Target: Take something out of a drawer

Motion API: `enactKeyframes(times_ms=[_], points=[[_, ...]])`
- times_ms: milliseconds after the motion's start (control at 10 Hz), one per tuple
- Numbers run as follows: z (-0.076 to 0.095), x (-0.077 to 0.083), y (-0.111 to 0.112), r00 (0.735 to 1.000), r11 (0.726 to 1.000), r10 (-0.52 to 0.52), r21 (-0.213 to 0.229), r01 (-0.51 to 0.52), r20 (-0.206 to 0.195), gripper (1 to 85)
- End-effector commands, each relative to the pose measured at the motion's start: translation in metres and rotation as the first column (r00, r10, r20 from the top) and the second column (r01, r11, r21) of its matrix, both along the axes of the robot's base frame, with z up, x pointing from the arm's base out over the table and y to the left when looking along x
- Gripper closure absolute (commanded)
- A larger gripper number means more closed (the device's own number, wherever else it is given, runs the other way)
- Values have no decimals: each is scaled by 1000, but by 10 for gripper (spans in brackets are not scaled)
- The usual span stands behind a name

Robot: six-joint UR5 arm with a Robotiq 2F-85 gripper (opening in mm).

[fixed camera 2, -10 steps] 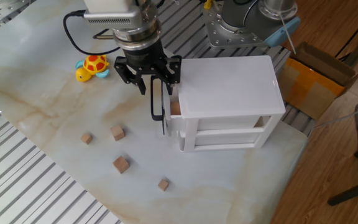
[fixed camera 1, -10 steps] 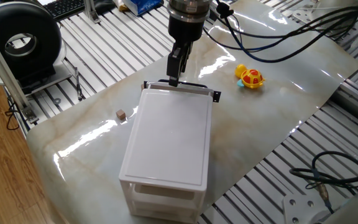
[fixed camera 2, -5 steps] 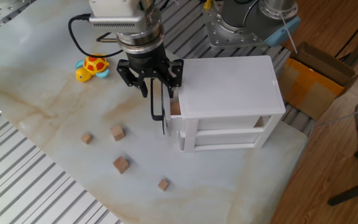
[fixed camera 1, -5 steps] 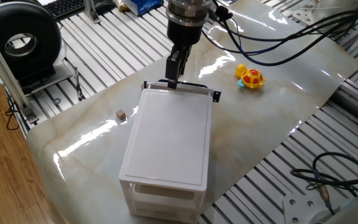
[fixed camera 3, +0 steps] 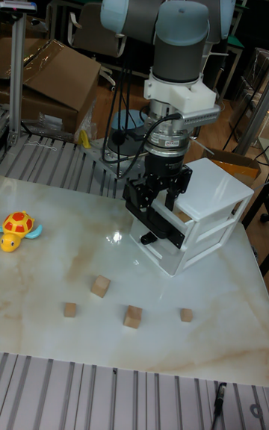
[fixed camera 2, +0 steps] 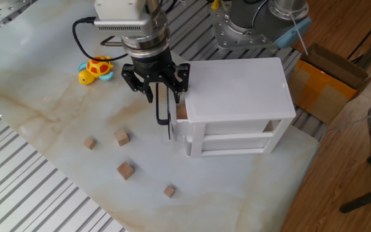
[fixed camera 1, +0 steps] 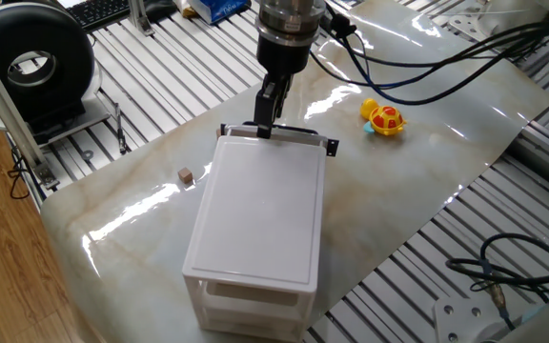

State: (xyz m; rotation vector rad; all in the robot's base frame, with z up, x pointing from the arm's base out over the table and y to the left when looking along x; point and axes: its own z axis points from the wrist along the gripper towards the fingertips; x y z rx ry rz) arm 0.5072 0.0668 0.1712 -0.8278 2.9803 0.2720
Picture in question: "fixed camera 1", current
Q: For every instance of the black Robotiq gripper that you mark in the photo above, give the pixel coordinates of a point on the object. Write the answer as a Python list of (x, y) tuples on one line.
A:
[(281, 59)]

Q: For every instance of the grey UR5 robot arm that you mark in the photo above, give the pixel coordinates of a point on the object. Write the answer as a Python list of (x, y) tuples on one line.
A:
[(291, 19)]

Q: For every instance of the white plastic drawer cabinet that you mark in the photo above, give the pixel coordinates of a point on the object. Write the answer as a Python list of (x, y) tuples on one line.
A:
[(260, 214)]

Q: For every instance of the plain white drawer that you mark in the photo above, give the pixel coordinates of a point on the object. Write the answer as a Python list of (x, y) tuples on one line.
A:
[(250, 319)]

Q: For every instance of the blue box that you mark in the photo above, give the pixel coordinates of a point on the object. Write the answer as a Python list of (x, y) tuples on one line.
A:
[(219, 8)]

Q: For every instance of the yellow orange toy turtle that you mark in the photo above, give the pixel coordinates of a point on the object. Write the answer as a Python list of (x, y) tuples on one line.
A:
[(386, 119)]

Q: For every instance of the small wooden cube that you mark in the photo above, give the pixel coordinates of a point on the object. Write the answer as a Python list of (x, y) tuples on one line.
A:
[(185, 175)]

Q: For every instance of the marble pattern table mat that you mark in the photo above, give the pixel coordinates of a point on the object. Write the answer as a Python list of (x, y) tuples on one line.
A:
[(398, 190)]

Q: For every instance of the black metal-tipped tool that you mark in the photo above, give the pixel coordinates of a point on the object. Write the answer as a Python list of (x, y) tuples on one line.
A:
[(119, 128)]

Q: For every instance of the black keyboard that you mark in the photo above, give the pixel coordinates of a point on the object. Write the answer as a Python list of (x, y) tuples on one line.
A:
[(100, 12)]

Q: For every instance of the metal washer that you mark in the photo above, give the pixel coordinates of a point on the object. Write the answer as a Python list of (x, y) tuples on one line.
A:
[(84, 155)]

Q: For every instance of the perforated metal plate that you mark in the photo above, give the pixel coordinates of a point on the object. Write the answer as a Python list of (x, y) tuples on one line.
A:
[(467, 26)]

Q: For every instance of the aluminium profile strut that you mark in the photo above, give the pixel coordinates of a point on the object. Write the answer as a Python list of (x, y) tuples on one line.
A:
[(3, 102)]

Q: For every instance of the aluminium profile post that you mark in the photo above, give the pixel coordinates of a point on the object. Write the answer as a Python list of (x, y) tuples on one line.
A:
[(140, 16)]

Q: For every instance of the grey aluminium rail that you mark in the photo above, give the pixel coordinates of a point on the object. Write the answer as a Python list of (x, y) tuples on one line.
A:
[(546, 152)]

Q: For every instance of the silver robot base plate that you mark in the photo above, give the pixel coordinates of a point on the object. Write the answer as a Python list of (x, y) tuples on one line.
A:
[(460, 319)]

